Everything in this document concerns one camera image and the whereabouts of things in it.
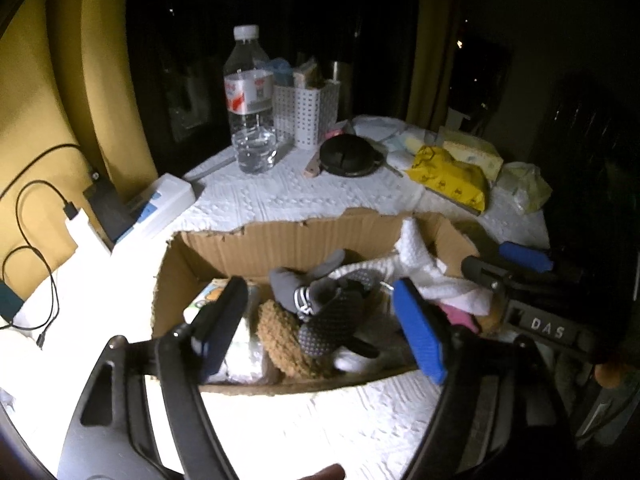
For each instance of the person's left hand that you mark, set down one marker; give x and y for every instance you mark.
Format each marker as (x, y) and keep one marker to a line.
(325, 473)

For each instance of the black round pan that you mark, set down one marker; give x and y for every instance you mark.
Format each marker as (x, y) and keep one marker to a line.
(350, 155)

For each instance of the grey plush toy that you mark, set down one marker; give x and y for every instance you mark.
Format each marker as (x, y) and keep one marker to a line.
(287, 285)

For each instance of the white waffle towel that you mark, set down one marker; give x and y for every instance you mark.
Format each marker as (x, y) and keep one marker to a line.
(415, 255)

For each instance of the white perforated basket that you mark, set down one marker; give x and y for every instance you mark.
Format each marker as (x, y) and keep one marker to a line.
(305, 110)

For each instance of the clear water bottle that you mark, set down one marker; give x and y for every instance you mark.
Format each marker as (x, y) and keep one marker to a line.
(250, 95)

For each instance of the person's right hand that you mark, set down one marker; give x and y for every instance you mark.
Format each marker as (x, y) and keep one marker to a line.
(612, 375)

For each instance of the pale yellow tissue box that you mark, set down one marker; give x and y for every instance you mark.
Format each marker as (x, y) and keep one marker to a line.
(475, 152)

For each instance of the pink cloth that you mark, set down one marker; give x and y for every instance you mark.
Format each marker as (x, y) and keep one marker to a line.
(460, 317)

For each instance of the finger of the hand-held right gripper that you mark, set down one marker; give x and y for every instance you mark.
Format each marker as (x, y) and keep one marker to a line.
(525, 255)
(482, 270)

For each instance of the cardboard box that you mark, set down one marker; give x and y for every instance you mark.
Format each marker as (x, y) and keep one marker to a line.
(280, 245)

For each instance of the white printed packet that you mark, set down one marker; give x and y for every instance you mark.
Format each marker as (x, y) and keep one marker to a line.
(196, 300)

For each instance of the white plastic packet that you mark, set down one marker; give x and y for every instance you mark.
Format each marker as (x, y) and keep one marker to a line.
(395, 135)

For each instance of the yellow packet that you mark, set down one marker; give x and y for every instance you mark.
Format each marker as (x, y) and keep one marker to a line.
(450, 182)

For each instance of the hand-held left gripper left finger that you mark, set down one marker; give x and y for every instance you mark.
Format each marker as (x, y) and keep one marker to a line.
(220, 325)

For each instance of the dark green board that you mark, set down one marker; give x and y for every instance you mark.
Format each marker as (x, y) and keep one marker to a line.
(9, 300)

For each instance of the yellow curtain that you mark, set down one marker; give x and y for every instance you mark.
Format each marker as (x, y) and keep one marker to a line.
(430, 35)
(60, 60)

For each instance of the tan packet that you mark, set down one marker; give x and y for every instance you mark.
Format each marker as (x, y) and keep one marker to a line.
(305, 75)

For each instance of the white sock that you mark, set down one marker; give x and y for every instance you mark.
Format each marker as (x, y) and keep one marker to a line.
(352, 360)

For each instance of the grey dotted sock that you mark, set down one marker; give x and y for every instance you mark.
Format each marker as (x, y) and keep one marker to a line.
(330, 327)

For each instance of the white charger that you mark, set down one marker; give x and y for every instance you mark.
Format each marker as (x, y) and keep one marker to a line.
(82, 232)

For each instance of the brown teddy bear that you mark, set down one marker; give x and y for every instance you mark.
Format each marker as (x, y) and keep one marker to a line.
(282, 340)

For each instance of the white box with blue label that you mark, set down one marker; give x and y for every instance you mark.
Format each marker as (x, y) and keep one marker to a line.
(165, 195)

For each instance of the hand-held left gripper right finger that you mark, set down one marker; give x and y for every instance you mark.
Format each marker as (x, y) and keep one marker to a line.
(420, 330)

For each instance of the blue plastic bag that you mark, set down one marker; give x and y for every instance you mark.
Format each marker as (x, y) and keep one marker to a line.
(277, 70)

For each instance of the white embossed table cover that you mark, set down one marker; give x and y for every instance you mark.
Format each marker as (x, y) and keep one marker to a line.
(280, 195)

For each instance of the pale yellow plastic bag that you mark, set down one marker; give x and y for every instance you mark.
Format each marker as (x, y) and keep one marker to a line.
(525, 185)

